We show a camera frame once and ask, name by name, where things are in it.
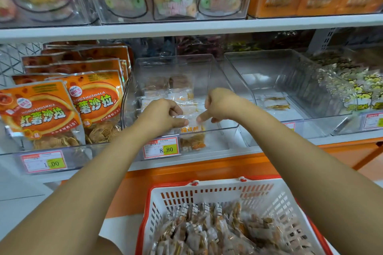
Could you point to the row of clear snacks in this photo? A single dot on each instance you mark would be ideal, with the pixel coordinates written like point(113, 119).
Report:
point(179, 102)

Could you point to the person's left forearm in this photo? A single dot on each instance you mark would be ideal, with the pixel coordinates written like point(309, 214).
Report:
point(66, 204)

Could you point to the pile of small brown snacks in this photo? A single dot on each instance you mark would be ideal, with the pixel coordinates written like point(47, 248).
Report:
point(221, 231)

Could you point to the orange shelf base panel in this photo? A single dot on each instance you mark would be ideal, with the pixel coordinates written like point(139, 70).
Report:
point(341, 156)

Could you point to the white yellow price tag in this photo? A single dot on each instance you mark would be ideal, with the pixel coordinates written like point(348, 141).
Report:
point(161, 147)
point(372, 121)
point(290, 125)
point(43, 161)

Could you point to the person's right hand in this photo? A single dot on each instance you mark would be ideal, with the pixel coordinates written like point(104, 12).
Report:
point(224, 105)

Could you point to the yellow hamster snack packets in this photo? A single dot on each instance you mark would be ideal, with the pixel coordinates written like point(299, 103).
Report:
point(356, 84)

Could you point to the white snack shelf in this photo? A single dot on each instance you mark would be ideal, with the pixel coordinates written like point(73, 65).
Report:
point(209, 26)

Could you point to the white red-rimmed shopping basket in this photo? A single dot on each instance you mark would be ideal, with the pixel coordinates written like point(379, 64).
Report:
point(155, 204)

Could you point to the person's left hand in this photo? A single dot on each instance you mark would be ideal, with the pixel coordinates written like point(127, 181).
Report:
point(158, 117)

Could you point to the person's right forearm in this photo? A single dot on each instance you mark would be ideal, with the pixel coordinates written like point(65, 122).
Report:
point(317, 180)

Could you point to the stack of orange packets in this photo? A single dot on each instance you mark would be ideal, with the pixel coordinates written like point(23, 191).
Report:
point(48, 108)

